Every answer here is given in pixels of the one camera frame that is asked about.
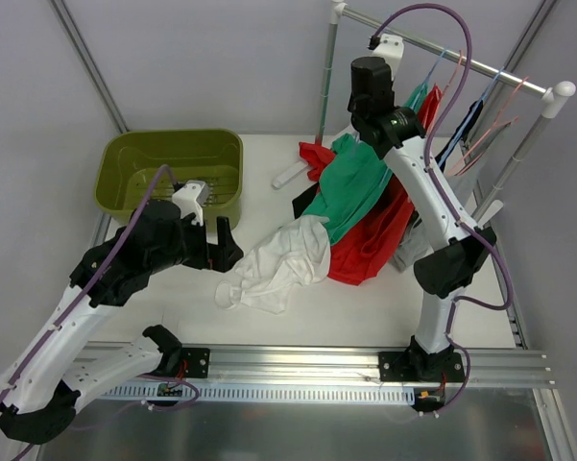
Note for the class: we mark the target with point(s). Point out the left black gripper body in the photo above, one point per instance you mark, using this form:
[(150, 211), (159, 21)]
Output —
[(213, 252)]

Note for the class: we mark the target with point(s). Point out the white tank top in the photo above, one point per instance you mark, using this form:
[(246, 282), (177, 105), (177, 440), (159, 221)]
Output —
[(296, 254)]

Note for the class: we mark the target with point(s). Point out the red tank top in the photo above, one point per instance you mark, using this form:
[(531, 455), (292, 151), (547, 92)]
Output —
[(371, 243)]

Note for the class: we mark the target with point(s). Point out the green tank top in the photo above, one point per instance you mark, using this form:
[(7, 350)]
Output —
[(350, 184)]

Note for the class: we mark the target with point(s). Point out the black tank top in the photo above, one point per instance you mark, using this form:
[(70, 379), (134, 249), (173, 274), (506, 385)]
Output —
[(307, 203)]

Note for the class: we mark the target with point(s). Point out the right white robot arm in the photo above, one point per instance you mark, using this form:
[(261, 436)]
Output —
[(459, 247)]

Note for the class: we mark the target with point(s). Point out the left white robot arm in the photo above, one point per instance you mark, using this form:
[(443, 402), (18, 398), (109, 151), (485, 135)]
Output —
[(43, 390)]

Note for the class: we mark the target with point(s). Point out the grey tank top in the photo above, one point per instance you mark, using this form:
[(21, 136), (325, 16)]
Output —
[(414, 245)]

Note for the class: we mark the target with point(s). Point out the blue hanger with black top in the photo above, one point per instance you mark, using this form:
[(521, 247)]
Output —
[(467, 123)]

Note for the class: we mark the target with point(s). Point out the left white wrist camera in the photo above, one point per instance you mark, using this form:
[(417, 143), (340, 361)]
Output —
[(190, 199)]

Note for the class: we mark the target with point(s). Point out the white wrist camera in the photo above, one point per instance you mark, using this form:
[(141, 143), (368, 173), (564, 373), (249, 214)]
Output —
[(390, 48), (190, 199)]

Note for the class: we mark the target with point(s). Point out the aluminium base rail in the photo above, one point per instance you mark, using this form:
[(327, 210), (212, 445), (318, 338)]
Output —
[(357, 366)]

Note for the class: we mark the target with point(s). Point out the white slotted cable duct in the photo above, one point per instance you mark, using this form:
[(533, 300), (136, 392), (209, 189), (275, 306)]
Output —
[(264, 393)]

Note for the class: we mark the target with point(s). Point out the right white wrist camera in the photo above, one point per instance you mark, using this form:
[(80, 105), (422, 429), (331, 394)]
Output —
[(390, 48)]

